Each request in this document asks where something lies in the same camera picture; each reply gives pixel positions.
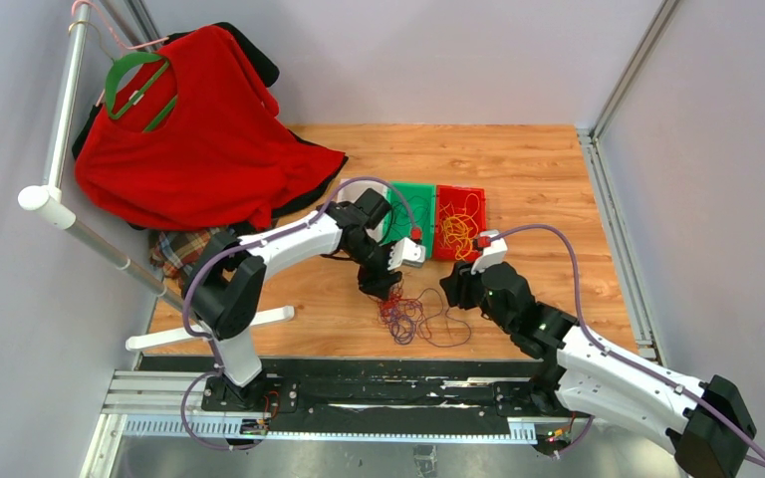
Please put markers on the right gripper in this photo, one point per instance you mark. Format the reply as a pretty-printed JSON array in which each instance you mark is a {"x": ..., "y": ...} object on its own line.
[{"x": 458, "y": 284}]

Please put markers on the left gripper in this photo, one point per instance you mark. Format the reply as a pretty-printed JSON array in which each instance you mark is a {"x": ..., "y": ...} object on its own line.
[{"x": 379, "y": 283}]

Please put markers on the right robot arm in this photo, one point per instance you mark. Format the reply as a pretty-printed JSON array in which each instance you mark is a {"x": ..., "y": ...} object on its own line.
[{"x": 704, "y": 424}]

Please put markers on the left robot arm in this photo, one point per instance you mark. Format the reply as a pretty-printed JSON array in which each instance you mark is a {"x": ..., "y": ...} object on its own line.
[{"x": 223, "y": 292}]

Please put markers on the red plastic bin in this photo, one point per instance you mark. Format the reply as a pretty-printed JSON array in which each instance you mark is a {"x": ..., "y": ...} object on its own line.
[{"x": 461, "y": 215}]

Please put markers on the green plastic bin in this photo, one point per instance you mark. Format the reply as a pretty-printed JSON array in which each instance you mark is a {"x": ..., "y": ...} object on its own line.
[{"x": 421, "y": 199}]

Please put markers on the plaid shirt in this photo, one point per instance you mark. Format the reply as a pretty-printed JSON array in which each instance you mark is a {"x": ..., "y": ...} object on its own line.
[{"x": 175, "y": 253}]

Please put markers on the red t-shirt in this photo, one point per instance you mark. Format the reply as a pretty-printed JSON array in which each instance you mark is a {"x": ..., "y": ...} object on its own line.
[{"x": 158, "y": 145}]

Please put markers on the green clothes hanger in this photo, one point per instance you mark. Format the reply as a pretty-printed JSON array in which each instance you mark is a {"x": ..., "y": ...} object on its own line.
[{"x": 160, "y": 86}]

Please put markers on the white clothes rack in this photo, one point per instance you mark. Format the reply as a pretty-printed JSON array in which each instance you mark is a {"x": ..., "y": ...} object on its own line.
[{"x": 132, "y": 18}]

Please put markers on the pink clothes hanger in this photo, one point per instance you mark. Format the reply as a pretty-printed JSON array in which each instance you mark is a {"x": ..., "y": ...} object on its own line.
[{"x": 102, "y": 23}]

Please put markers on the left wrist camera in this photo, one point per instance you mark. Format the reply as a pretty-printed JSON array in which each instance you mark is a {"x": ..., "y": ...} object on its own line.
[{"x": 406, "y": 252}]

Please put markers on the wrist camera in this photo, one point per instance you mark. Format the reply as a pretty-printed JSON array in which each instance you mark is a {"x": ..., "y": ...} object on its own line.
[
  {"x": 492, "y": 251},
  {"x": 406, "y": 252}
]

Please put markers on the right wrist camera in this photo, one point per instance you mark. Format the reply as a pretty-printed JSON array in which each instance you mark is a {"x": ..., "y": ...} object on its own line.
[{"x": 492, "y": 251}]

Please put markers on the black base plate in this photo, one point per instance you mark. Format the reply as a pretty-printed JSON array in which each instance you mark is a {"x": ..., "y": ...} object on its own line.
[{"x": 401, "y": 396}]

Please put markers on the aluminium frame rail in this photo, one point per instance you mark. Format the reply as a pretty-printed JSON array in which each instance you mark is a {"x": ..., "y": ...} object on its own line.
[{"x": 624, "y": 254}]

